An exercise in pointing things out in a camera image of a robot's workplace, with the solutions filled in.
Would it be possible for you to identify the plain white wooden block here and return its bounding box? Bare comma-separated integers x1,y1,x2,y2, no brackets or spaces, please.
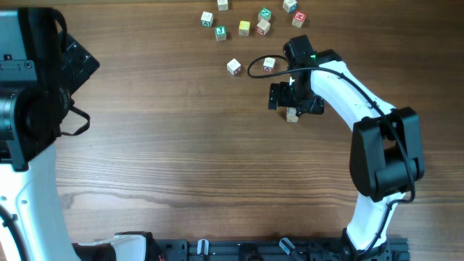
286,107,299,123

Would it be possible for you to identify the red pattern wooden block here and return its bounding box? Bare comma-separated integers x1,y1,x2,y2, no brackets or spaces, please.
257,20,270,36

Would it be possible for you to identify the yellow wooden block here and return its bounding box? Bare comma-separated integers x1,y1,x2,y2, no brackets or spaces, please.
239,20,251,36

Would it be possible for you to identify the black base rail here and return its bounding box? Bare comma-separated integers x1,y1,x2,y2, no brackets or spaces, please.
152,237,410,261

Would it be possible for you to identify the top edge wooden block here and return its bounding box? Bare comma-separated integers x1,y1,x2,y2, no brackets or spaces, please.
217,0,228,12

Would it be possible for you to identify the teal A wooden block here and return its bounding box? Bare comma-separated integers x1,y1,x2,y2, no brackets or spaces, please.
201,12,214,28

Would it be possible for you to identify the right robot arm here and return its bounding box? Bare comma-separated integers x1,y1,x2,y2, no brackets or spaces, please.
268,35,425,260

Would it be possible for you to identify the red A wooden block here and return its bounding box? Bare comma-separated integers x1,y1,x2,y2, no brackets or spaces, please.
262,57,276,73

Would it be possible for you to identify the green N wooden block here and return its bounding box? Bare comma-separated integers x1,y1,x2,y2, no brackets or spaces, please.
258,8,272,22

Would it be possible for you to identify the red M wooden block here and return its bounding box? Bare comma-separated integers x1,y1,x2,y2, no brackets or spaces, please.
292,11,307,28

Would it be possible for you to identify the red sided wooden block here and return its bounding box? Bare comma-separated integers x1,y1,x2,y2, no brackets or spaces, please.
226,59,241,75

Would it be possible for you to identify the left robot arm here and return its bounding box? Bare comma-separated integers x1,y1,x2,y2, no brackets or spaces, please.
1,7,149,260

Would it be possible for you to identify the blue letter wooden block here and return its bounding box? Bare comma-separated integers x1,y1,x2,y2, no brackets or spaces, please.
283,0,297,13

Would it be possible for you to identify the green J wooden block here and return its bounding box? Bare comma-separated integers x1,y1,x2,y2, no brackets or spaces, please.
215,25,227,41

